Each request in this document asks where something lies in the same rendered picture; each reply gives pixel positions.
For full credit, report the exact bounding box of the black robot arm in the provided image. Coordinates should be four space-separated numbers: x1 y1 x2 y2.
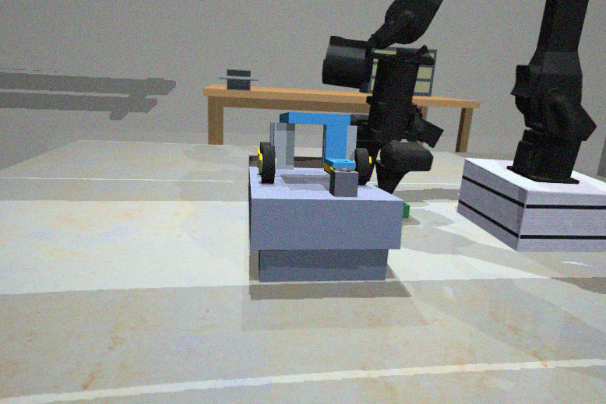
322 0 597 184

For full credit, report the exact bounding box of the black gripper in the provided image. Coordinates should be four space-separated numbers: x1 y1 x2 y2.
350 91 434 194

